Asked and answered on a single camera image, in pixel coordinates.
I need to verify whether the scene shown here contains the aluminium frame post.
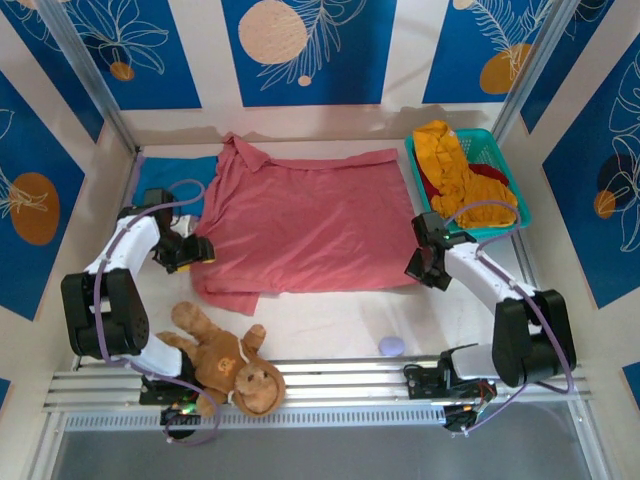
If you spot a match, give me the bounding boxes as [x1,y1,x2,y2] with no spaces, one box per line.
[34,0,139,154]
[487,0,586,149]

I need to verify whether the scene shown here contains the red t-shirt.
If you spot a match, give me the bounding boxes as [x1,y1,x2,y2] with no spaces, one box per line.
[418,160,511,201]

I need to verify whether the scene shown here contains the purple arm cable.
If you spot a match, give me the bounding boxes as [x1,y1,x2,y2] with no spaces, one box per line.
[452,199,576,439]
[92,179,221,447]

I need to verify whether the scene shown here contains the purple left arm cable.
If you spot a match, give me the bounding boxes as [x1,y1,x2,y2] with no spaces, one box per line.
[92,179,221,447]

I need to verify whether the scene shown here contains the brown teddy bear plush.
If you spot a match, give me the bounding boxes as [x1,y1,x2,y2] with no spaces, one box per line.
[155,300,287,417]

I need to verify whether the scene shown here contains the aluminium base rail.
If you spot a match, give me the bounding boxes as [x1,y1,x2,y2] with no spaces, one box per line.
[42,357,596,414]

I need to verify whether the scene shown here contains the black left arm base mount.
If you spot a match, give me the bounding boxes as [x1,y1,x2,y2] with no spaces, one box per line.
[138,372,201,407]

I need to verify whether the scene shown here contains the pink polo shirt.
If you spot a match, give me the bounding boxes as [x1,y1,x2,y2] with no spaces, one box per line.
[189,131,419,317]

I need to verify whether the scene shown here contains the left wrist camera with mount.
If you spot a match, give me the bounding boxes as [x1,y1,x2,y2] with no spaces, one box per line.
[172,213,199,236]

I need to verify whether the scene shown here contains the orange t-shirt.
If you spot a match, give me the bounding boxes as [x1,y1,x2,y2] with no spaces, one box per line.
[412,119,521,230]

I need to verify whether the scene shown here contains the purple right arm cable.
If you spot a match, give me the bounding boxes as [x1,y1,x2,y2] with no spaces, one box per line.
[452,199,576,439]

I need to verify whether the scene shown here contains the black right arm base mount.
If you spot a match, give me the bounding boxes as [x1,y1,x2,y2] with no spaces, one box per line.
[402,362,497,402]

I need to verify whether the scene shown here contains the teal plastic basket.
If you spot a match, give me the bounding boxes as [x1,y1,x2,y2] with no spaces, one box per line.
[403,128,534,230]

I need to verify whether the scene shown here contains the folded blue t-shirt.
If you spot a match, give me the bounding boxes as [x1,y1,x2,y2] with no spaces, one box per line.
[138,155,220,219]

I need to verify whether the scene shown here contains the aluminium table side rail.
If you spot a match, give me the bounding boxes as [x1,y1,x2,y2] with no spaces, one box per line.
[73,147,144,371]
[483,142,564,360]

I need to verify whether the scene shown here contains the perforated grey cable tray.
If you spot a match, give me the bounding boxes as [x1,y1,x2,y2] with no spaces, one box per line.
[62,404,449,432]

